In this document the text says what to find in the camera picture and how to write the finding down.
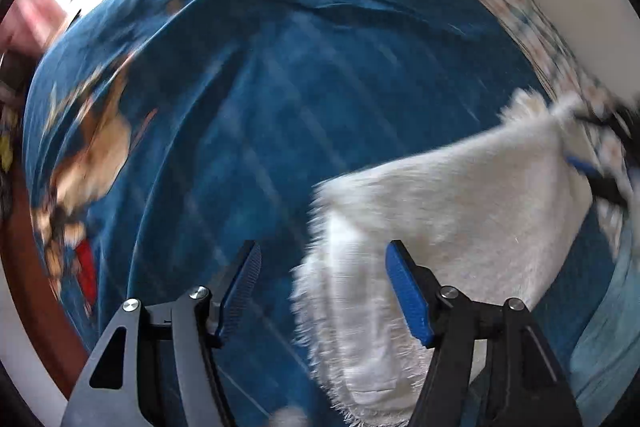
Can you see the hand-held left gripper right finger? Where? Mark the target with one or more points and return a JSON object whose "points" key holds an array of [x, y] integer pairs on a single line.
{"points": [[407, 294]]}

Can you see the white tweed jacket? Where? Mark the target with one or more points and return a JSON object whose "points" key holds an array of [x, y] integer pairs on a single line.
{"points": [[450, 217]]}

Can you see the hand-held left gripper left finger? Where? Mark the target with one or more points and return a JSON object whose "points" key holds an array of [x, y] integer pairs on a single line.
{"points": [[242, 284]]}

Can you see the blue striped bed sheet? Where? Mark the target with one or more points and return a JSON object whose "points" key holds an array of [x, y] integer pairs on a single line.
{"points": [[280, 107]]}

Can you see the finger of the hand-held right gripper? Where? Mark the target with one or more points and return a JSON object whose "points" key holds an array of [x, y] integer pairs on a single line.
{"points": [[607, 189], [622, 122]]}

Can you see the plaid quilt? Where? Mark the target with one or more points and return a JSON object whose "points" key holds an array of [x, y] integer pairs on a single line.
{"points": [[525, 17]]}

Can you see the light blue duvet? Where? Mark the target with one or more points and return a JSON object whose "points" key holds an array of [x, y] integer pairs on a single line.
{"points": [[605, 337]]}

